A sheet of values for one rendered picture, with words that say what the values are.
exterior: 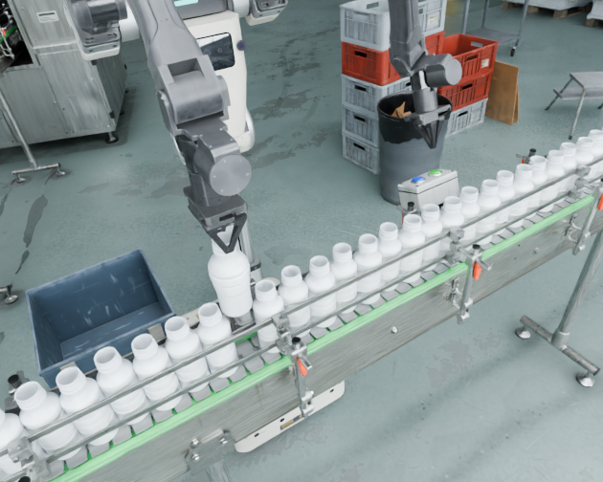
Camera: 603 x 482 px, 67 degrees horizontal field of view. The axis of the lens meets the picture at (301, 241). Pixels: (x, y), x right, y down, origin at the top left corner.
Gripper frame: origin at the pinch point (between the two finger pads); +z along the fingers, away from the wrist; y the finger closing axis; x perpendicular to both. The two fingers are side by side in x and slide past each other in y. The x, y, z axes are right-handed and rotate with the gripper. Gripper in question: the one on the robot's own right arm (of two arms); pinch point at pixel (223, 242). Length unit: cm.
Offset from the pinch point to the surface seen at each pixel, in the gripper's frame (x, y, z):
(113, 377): -23.6, 1.8, 16.2
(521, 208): 76, 3, 23
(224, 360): -5.7, 3.2, 23.6
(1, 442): -40.8, 3.2, 17.0
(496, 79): 307, -185, 95
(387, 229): 36.3, -1.4, 14.5
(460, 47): 300, -220, 75
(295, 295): 10.9, 2.2, 16.8
